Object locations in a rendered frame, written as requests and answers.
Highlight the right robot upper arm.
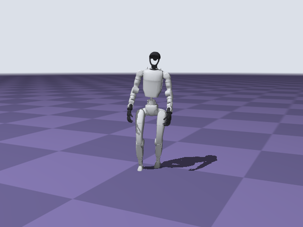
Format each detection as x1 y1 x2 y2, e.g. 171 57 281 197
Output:
133 70 144 94

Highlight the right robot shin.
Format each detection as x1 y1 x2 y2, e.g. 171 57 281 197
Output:
136 143 143 166

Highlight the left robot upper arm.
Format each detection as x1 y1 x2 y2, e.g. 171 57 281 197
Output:
162 72 172 97

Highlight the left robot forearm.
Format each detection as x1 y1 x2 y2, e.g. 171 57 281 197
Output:
167 90 173 112

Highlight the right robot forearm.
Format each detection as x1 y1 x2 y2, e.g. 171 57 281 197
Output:
127 87 136 108

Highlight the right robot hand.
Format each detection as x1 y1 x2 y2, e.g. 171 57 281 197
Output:
127 104 133 122

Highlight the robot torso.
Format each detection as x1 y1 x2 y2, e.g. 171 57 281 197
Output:
143 67 163 116

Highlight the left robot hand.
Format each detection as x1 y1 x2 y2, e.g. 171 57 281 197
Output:
163 107 172 126

